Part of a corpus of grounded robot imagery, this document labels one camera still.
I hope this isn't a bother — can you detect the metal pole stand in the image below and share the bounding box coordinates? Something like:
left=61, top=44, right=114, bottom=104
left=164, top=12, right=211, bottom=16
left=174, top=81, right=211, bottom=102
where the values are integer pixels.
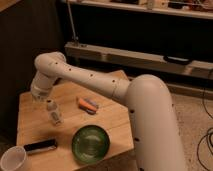
left=66, top=0, right=79, bottom=46

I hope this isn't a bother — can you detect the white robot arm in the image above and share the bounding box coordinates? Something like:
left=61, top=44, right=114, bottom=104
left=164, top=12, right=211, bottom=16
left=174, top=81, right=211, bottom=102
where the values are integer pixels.
left=30, top=52, right=188, bottom=171

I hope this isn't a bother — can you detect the upper shelf with clutter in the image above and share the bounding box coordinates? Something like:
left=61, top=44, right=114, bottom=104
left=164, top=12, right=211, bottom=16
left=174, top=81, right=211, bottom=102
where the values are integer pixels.
left=61, top=0, right=213, bottom=20

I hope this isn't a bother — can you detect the white wooden shelf rail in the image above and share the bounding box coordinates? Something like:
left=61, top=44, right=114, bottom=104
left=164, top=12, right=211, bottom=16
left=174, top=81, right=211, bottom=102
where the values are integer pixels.
left=65, top=42, right=213, bottom=78

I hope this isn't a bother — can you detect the black rectangular remote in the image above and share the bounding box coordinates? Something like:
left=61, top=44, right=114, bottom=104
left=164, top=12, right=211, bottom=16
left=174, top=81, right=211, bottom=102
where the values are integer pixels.
left=24, top=139, right=58, bottom=154

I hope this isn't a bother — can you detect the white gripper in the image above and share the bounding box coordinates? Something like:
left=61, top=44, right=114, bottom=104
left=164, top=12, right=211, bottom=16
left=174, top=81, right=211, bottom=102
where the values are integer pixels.
left=30, top=73, right=54, bottom=101

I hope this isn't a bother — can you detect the wooden table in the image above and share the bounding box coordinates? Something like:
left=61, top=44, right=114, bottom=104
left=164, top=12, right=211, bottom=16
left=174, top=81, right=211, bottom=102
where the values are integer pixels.
left=17, top=82, right=136, bottom=171

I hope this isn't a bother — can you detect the black cable on floor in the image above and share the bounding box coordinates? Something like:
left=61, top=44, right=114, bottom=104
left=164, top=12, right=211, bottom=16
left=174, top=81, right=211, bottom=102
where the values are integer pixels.
left=196, top=69, right=213, bottom=164

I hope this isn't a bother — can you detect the clear plastic bottle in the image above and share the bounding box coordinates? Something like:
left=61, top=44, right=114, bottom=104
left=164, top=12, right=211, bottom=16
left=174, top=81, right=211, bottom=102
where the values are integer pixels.
left=46, top=100, right=63, bottom=125

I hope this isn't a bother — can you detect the black handle on rail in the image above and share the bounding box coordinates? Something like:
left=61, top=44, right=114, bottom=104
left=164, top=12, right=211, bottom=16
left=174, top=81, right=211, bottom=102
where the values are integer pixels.
left=163, top=56, right=192, bottom=65

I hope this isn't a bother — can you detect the green glass bowl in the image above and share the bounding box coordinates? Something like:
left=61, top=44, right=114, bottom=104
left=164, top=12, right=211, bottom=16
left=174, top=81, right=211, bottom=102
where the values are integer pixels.
left=71, top=125, right=110, bottom=164

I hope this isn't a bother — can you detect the white plastic cup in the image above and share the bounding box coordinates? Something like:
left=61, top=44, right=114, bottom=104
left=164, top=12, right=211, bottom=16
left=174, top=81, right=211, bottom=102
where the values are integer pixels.
left=0, top=146, right=29, bottom=171

